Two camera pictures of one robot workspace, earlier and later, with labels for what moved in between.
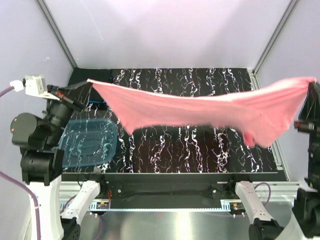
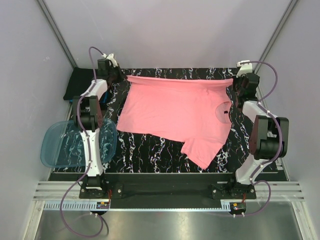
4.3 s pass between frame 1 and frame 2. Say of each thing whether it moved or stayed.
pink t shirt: moved
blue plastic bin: stayed
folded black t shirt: stayed
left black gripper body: moved
